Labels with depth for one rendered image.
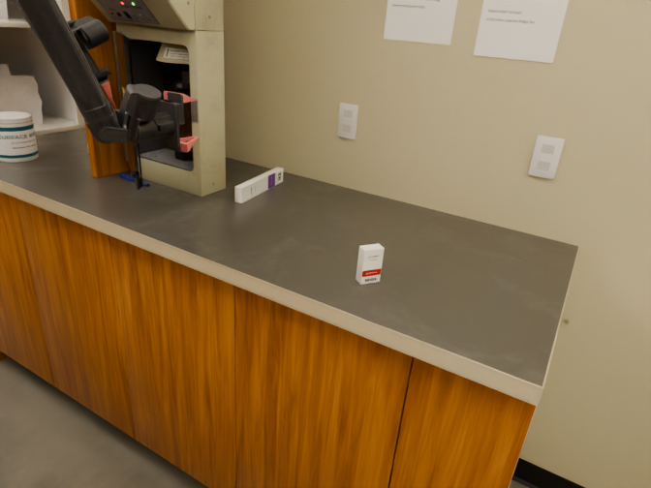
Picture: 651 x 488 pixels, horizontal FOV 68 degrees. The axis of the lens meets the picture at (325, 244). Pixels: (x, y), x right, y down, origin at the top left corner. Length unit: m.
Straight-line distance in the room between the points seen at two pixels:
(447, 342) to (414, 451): 0.29
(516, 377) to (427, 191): 0.84
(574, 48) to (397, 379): 0.95
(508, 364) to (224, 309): 0.67
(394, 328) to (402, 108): 0.84
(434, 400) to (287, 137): 1.13
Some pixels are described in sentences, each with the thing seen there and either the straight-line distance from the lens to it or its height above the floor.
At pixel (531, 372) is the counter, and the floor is 0.94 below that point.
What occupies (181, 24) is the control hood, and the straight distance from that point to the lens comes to 1.42.
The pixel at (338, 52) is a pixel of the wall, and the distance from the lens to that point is 1.67.
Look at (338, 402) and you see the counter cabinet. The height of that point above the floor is 0.68.
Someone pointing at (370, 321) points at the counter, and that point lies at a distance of 0.95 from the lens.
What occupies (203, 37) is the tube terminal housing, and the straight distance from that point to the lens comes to 1.46.
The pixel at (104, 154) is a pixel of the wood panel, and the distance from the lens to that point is 1.75.
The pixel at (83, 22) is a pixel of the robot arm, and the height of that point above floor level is 1.41.
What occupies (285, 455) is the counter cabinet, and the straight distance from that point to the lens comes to 1.37.
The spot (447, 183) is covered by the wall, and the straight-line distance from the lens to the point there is 1.57.
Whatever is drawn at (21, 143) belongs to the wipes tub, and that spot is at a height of 1.00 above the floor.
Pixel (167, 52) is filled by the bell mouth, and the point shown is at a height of 1.34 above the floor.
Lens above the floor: 1.46
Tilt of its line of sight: 25 degrees down
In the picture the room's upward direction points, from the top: 5 degrees clockwise
